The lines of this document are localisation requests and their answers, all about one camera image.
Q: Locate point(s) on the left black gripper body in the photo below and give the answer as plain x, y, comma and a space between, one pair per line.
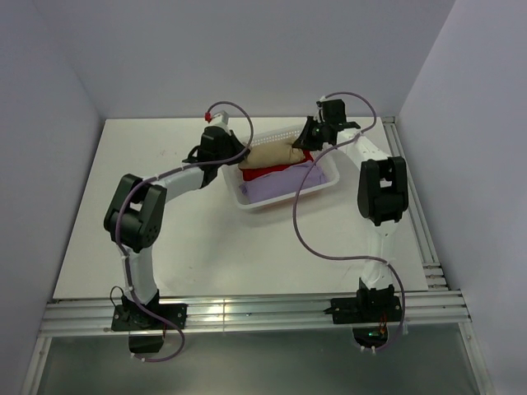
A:
225, 152

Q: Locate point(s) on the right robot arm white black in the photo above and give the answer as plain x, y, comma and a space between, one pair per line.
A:
382, 199

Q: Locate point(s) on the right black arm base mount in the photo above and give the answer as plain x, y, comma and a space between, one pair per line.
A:
372, 307

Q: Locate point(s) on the red rolled t shirt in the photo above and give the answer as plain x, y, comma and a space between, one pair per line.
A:
251, 174

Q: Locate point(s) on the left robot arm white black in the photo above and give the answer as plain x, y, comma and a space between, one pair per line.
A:
136, 212

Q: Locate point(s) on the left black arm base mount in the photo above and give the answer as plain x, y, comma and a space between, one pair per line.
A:
146, 335

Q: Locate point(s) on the white plastic basket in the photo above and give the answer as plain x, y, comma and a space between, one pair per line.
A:
324, 175

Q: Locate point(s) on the lilac rolled t shirt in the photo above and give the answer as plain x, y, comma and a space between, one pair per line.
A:
274, 185

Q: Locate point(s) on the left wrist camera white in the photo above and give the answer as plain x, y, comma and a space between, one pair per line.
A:
220, 118

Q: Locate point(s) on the beige t shirt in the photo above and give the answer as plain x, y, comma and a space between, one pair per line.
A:
269, 154

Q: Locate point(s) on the aluminium frame rail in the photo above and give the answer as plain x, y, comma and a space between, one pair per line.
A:
275, 343

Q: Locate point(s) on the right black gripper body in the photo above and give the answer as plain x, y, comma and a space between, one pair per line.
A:
324, 125

